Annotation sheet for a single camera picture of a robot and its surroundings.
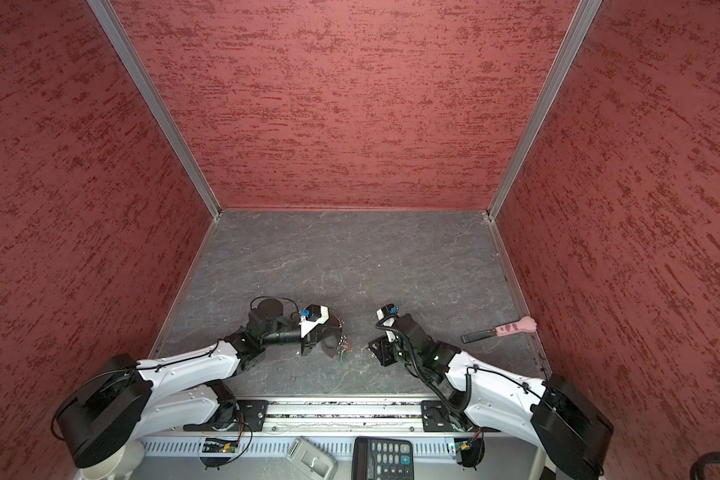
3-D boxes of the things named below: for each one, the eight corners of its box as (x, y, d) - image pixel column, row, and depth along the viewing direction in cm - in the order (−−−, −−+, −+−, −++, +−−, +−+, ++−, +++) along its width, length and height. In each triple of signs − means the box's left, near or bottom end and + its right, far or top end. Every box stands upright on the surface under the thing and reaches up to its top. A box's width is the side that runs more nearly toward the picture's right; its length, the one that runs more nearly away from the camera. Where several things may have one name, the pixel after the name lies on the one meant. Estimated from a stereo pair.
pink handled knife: (463, 346, 88) (466, 341, 85) (458, 333, 91) (461, 328, 88) (534, 331, 91) (539, 327, 88) (527, 319, 94) (532, 314, 91)
